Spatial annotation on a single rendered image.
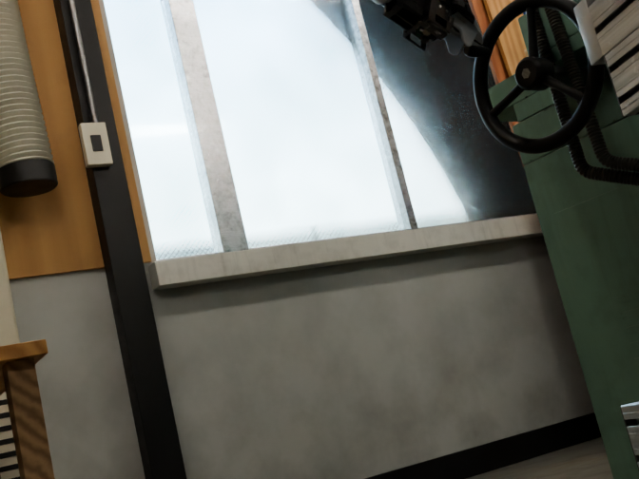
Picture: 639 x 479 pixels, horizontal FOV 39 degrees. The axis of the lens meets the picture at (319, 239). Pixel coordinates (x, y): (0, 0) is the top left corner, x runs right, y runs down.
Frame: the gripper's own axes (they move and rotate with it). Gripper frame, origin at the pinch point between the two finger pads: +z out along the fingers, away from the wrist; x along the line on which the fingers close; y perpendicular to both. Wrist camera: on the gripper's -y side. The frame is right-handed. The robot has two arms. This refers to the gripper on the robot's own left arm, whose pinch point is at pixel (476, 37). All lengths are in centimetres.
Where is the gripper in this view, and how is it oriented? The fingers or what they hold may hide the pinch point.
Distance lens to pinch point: 174.6
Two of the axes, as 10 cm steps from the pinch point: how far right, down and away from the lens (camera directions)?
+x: 5.7, -2.9, -7.7
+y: -1.9, 8.6, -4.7
